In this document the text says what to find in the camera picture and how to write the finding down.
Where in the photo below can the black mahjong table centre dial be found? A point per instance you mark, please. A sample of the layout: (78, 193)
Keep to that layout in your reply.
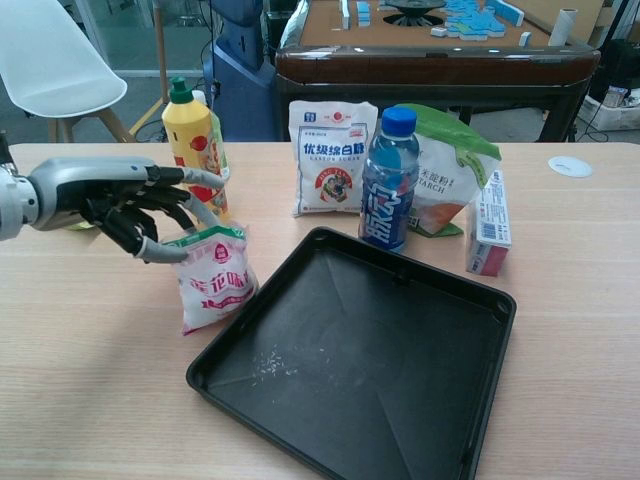
(412, 12)

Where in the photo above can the white storage box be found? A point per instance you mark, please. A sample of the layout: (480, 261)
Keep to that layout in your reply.
(615, 110)

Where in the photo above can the clear plastic water bottle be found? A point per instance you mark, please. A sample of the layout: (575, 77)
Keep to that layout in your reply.
(221, 145)

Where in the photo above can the yellow squeeze bottle green cap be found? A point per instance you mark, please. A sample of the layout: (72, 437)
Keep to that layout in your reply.
(190, 135)

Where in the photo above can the wooden pole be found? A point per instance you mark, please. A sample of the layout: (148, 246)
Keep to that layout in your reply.
(160, 50)

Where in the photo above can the pink white carton box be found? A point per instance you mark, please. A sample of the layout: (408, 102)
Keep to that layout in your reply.
(490, 230)

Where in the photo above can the blue machine base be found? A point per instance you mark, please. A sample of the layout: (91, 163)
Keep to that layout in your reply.
(240, 75)

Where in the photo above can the blue drink bottle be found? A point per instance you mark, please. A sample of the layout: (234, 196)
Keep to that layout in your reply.
(387, 190)

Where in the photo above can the white sugar bag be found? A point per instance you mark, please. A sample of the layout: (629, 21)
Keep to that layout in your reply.
(330, 160)

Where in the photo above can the white chair wooden legs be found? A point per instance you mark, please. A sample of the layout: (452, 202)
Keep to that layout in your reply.
(55, 60)

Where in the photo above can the brown mahjong table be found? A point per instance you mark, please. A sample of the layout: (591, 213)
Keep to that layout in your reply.
(430, 70)

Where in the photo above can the white blue mahjong tile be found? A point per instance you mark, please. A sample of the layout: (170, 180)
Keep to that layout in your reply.
(440, 32)
(525, 38)
(344, 12)
(363, 13)

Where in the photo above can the green white starch bag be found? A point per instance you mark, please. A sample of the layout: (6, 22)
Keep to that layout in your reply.
(445, 185)

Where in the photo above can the white paper roll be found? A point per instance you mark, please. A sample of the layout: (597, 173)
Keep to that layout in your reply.
(564, 27)

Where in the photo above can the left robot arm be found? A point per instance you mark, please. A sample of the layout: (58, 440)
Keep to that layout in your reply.
(12, 210)

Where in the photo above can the black square tray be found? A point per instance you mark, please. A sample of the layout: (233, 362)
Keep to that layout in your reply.
(360, 360)

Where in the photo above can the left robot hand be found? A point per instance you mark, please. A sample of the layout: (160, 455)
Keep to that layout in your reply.
(75, 185)

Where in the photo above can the blue mahjong tile pile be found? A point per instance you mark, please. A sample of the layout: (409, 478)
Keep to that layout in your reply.
(475, 22)

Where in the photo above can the white round table grommet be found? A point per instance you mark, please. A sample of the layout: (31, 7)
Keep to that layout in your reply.
(570, 166)

